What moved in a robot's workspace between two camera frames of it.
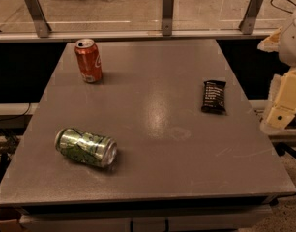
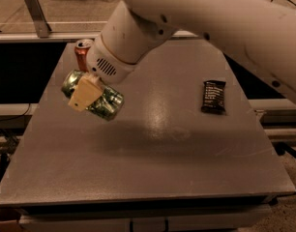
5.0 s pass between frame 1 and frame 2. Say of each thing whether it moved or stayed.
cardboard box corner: stayed
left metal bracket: stayed
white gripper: moved
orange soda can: stayed
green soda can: moved
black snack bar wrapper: stayed
